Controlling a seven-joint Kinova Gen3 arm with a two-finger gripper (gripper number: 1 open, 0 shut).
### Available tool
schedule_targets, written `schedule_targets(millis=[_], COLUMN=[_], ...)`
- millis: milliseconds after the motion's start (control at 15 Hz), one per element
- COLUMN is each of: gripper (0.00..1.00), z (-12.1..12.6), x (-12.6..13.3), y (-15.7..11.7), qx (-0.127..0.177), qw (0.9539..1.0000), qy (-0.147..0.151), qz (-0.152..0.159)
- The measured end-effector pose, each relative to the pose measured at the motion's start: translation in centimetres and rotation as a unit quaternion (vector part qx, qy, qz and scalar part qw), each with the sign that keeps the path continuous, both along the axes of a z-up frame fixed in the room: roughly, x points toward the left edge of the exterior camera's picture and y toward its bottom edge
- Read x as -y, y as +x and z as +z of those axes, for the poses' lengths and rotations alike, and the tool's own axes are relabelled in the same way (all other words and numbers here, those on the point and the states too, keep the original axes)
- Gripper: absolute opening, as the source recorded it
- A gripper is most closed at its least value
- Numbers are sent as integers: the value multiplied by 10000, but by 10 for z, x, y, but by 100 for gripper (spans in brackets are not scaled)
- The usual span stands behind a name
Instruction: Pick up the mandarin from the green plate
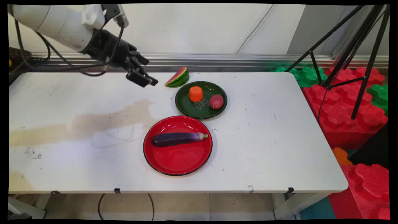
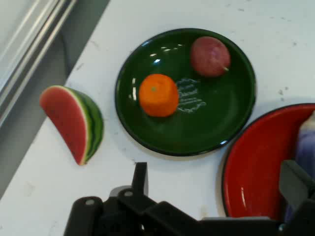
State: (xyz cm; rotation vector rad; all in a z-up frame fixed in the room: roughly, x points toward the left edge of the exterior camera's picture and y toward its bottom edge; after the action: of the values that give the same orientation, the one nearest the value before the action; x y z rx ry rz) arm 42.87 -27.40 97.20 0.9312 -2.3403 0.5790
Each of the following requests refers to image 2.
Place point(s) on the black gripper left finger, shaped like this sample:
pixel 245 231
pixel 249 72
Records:
pixel 137 216

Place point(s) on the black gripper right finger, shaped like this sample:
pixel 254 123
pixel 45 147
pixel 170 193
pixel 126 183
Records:
pixel 304 196

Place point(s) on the orange mandarin fruit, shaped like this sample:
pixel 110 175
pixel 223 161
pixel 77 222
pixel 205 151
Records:
pixel 158 96

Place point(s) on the purple fruit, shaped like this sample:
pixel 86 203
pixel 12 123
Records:
pixel 306 147

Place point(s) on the red enamel plate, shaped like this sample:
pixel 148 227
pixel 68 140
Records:
pixel 258 159

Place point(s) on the dark green enamel plate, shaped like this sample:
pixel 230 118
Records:
pixel 197 127

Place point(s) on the watermelon slice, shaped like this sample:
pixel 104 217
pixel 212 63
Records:
pixel 66 118

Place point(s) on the red plum fruit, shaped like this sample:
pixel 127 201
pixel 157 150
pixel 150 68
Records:
pixel 210 56

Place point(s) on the silver metal rail frame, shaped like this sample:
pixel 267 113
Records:
pixel 27 46

